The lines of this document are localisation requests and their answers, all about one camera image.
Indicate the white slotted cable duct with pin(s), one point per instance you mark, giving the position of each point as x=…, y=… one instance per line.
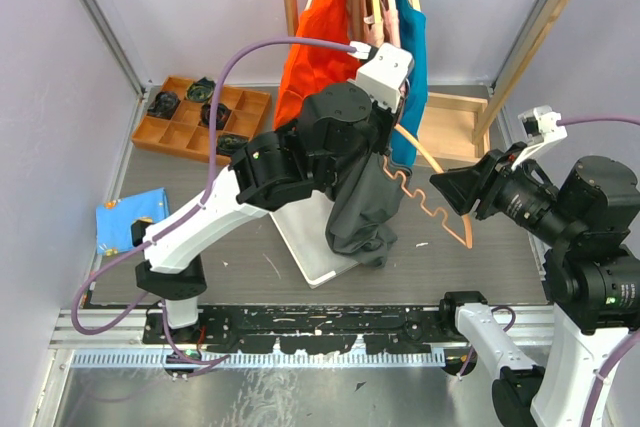
x=157, y=357

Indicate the rolled dark green sock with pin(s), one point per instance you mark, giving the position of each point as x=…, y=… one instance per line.
x=227, y=144

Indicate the white plastic basket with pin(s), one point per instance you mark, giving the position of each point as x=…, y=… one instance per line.
x=302, y=226

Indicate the blue patterned cloth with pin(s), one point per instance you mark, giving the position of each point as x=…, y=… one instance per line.
x=115, y=218

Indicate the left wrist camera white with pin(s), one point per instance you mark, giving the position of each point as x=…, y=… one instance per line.
x=383, y=73

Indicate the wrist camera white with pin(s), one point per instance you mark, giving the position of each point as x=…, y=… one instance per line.
x=383, y=73
x=543, y=131

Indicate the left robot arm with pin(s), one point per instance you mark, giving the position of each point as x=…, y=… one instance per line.
x=336, y=145

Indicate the teal blue t shirt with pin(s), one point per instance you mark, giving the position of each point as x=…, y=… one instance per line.
x=413, y=39

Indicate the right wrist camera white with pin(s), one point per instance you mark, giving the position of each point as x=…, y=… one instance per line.
x=543, y=131

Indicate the dark grey t shirt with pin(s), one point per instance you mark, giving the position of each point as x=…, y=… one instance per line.
x=364, y=203

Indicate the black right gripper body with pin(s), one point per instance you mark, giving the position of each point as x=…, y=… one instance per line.
x=523, y=193

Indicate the pink t shirt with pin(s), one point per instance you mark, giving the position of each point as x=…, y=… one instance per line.
x=381, y=23

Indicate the orange red t shirt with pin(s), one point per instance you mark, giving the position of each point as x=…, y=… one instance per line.
x=309, y=69

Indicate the orange wavy metal hanger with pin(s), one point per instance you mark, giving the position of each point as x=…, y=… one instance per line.
x=458, y=226

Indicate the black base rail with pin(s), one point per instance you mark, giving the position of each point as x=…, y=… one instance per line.
x=317, y=329

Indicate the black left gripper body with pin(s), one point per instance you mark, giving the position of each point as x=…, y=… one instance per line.
x=384, y=121

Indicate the wooden clothes rack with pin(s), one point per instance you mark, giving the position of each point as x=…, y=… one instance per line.
x=478, y=50

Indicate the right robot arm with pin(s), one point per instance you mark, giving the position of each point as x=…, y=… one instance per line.
x=592, y=278

